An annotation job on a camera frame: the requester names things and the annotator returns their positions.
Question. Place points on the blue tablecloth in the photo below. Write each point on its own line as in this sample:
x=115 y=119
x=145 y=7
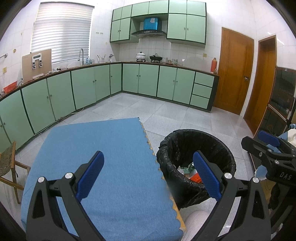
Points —
x=104 y=139

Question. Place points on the green snack wrapper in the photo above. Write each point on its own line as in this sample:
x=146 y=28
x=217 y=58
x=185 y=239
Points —
x=188 y=169

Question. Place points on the white pot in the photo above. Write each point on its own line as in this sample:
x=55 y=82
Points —
x=141 y=56

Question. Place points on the red thermos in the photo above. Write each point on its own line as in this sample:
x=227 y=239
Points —
x=214 y=66

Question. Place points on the utensil holder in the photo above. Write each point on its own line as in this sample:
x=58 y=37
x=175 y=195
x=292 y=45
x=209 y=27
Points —
x=101 y=59

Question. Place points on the white window blind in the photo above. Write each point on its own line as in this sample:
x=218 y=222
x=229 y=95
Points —
x=60 y=32

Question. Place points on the metal towel rail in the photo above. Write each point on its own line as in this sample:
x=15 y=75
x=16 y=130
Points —
x=4 y=55

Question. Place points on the green wall cabinets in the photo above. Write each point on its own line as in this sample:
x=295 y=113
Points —
x=185 y=25

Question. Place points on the row of glass jars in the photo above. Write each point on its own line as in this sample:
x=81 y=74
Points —
x=172 y=61

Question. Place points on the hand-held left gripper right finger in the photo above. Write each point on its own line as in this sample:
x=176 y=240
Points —
x=207 y=176

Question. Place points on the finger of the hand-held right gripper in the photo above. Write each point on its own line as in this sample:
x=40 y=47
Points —
x=256 y=147
x=269 y=138

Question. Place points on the orange spiked brush pad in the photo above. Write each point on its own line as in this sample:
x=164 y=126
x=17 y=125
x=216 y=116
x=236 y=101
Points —
x=196 y=179

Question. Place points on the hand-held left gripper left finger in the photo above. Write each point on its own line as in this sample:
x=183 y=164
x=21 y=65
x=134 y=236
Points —
x=91 y=176

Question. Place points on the black wok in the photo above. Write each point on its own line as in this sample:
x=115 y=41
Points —
x=155 y=58

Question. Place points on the red basin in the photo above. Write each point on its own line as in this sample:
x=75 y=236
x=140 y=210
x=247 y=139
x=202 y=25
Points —
x=9 y=87

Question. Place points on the dark glass cabinet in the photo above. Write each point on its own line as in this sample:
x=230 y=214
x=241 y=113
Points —
x=282 y=92

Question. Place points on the green base cabinets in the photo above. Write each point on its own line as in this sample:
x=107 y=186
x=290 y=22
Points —
x=60 y=92

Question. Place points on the wooden door with knob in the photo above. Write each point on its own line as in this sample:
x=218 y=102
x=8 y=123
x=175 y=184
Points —
x=231 y=69

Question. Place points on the range hood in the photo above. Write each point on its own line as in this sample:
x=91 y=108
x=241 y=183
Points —
x=149 y=33

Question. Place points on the plain wooden door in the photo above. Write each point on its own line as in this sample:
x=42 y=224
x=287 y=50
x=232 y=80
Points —
x=261 y=85

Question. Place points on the metal faucet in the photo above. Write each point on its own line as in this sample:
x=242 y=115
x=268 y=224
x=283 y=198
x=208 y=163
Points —
x=82 y=54

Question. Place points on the wooden chair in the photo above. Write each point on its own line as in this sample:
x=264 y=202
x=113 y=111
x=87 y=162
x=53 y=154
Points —
x=5 y=160

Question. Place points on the black bagged trash bin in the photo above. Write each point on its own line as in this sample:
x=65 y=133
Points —
x=175 y=150

